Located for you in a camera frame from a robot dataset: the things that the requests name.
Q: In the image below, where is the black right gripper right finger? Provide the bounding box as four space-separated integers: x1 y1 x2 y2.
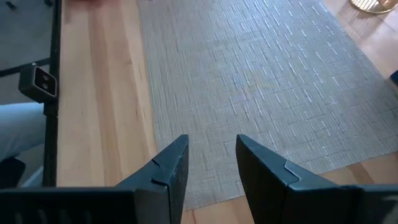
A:
235 134 398 224

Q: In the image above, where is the gold wire cutlery holder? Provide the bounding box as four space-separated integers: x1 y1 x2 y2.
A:
350 0 398 15

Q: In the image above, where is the person's leg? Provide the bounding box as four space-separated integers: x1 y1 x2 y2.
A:
0 101 47 162

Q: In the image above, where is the black table-level camera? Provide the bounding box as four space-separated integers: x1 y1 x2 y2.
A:
17 63 59 104

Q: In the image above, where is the black aluminium table frame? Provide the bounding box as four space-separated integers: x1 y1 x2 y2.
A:
0 0 62 187

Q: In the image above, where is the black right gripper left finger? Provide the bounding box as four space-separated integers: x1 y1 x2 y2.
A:
0 134 190 224

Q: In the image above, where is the grey woven placemat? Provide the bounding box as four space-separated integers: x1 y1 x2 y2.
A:
136 0 398 210

